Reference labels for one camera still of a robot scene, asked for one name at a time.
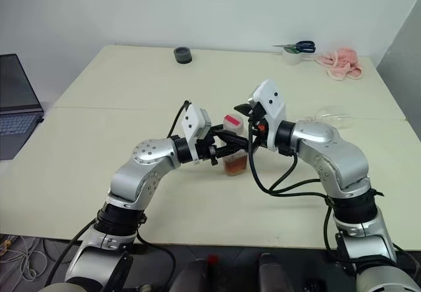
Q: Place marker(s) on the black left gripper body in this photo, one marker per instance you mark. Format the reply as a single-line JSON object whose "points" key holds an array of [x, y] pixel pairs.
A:
{"points": [[208, 149]]}

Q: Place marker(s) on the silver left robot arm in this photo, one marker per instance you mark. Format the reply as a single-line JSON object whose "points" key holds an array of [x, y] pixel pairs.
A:
{"points": [[151, 154]]}

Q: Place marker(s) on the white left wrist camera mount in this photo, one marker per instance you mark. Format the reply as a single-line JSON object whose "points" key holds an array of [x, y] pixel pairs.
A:
{"points": [[194, 121]]}

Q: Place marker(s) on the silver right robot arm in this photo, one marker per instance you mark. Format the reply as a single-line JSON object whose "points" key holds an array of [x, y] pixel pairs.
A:
{"points": [[338, 160]]}

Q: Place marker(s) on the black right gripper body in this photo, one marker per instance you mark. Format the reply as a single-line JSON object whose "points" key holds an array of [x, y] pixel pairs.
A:
{"points": [[259, 124]]}

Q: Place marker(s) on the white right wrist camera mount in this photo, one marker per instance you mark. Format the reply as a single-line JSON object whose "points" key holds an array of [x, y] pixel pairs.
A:
{"points": [[271, 101]]}

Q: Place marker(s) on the white mug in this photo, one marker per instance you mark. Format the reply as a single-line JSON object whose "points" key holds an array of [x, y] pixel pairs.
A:
{"points": [[291, 58]]}

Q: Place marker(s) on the grey laptop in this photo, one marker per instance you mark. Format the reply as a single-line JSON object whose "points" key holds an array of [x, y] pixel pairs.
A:
{"points": [[14, 108]]}

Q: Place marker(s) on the pink cloth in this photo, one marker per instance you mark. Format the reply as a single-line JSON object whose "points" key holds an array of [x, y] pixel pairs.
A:
{"points": [[342, 62]]}

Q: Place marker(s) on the dark rounded shape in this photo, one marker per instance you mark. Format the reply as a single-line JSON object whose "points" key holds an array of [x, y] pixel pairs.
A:
{"points": [[194, 277]]}

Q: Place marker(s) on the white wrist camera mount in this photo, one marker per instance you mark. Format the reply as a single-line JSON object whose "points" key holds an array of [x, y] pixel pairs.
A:
{"points": [[194, 121], [271, 101]]}

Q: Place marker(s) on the clear bottle with pink cap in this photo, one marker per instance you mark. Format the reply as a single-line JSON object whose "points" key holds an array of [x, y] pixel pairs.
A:
{"points": [[235, 165]]}

